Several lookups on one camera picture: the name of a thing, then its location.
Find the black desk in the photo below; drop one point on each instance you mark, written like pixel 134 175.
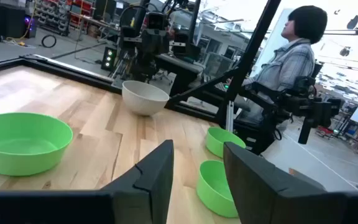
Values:
pixel 179 67

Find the large green plastic bowl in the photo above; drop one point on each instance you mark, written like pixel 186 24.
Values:
pixel 23 146

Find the black box with indicator lights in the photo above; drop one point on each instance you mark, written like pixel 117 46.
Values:
pixel 109 59

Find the person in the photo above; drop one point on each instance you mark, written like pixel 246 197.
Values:
pixel 291 65

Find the black computer tower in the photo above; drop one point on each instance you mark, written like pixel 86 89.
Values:
pixel 8 20

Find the white ribbed bowl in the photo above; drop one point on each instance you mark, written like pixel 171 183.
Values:
pixel 145 99

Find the storage shelf with bins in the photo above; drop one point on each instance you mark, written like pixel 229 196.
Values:
pixel 51 15

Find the white column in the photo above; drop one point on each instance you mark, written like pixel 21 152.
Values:
pixel 272 46

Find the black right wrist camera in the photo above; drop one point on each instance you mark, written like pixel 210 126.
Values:
pixel 156 21

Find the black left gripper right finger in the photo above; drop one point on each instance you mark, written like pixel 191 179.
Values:
pixel 259 193

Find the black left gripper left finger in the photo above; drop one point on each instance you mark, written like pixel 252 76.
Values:
pixel 148 186

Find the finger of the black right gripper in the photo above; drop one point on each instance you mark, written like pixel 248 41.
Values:
pixel 162 43
pixel 148 43

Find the small green plastic bowl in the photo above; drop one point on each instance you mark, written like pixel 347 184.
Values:
pixel 219 140
pixel 213 186

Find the black aluminium table frame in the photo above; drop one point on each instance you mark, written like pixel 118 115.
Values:
pixel 73 73

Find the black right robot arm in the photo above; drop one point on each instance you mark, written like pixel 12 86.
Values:
pixel 145 67

